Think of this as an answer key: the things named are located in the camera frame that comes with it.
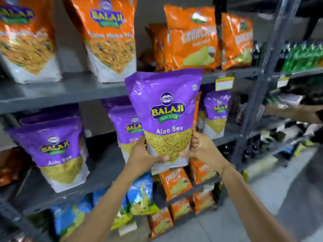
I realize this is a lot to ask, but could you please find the person's left hand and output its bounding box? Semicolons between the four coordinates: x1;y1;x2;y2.
125;135;170;174

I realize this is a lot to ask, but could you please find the person's right hand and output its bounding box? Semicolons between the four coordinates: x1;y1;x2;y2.
180;131;229;172

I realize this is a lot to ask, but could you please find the purple snack packet with window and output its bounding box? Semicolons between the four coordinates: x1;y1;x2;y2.
203;90;232;139
20;105;82;125
7;116;90;193
100;96;132;114
125;69;204;175
108;105;145;163

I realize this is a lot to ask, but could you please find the person's left forearm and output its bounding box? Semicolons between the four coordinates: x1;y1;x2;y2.
64;165;142;242

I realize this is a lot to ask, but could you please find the another person's forearm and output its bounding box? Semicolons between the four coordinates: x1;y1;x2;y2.
288;104;323;124

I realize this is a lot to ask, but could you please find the person's right forearm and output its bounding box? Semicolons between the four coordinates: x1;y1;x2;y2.
218;164;304;242

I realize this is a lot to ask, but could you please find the orange chips packet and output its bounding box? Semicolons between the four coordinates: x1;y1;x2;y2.
193;92;202;132
145;24;168;71
158;167;193;201
192;189;218;215
189;158;218;186
147;207;174;240
164;5;221;72
169;198;194;221
221;13;254;71

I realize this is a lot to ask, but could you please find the blue chips packet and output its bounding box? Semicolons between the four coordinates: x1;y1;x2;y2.
126;173;161;216
51;198;94;240
93;188;133;230

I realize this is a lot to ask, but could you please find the row of dark bottles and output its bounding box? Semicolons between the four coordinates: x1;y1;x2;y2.
219;138;261;163

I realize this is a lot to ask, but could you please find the white shelf price label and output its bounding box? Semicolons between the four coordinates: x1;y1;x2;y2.
118;220;138;237

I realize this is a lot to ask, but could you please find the grey metal shelving unit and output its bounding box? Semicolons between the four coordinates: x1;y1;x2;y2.
0;0;287;242

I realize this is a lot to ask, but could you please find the dark drink bottle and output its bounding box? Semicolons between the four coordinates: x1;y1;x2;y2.
252;41;261;67

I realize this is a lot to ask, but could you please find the dark metal shelving unit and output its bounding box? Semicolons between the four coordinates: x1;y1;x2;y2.
227;0;323;174

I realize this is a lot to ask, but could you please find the large orange snack mix packet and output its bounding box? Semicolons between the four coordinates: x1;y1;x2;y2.
0;0;63;85
63;0;138;84

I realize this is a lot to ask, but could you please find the brown snack packet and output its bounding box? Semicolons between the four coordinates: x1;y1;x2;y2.
0;148;27;187

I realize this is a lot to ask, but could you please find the row of green bottles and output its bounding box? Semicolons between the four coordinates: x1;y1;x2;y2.
281;41;323;73

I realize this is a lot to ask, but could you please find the thin gold bracelet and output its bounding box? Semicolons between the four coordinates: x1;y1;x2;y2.
219;164;236;178

